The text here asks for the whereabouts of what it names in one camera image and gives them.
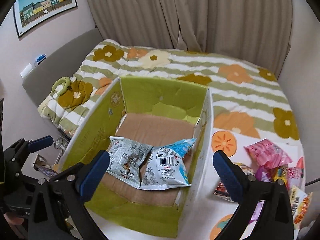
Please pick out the orange red snack bag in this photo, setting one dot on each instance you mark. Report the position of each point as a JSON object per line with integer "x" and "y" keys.
{"x": 300, "y": 202}

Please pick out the white wall switch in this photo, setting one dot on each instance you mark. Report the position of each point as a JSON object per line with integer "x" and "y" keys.
{"x": 24, "y": 73}

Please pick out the blue white wall device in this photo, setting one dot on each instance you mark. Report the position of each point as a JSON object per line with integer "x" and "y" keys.
{"x": 40, "y": 59}

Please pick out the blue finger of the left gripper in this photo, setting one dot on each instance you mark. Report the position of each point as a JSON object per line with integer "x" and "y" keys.
{"x": 39, "y": 144}

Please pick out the pink white snack bag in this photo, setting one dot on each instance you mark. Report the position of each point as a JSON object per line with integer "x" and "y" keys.
{"x": 295, "y": 177}

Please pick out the framed houses picture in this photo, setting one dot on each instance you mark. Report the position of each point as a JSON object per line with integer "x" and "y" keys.
{"x": 30, "y": 13}

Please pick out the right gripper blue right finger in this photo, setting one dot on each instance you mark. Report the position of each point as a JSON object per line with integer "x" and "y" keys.
{"x": 275, "y": 220}

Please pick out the silver grey snack bag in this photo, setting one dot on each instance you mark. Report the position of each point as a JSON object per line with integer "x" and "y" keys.
{"x": 126, "y": 157}

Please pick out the person's left hand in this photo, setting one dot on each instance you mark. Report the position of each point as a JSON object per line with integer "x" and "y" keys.
{"x": 13, "y": 219}

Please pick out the yellow brown snack bag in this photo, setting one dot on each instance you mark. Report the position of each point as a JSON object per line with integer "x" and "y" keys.
{"x": 279, "y": 173}

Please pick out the floral striped quilt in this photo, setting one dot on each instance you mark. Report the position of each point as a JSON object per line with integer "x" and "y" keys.
{"x": 247, "y": 99}

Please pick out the pink striped snack bag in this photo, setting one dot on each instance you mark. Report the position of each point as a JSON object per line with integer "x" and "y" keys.
{"x": 267, "y": 154}

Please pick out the green ring toy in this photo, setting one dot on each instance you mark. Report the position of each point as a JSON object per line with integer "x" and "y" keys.
{"x": 65, "y": 82}

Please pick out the white blue snack bag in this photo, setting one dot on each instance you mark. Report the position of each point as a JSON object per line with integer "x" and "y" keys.
{"x": 165, "y": 169}

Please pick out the grey bed headboard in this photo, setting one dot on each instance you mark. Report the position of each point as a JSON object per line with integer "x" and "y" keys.
{"x": 63, "y": 62}

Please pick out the beige curtain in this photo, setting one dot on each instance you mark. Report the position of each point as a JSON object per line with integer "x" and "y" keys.
{"x": 257, "y": 31}

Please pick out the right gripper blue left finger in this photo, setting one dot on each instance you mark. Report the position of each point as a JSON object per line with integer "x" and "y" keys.
{"x": 64, "y": 196}

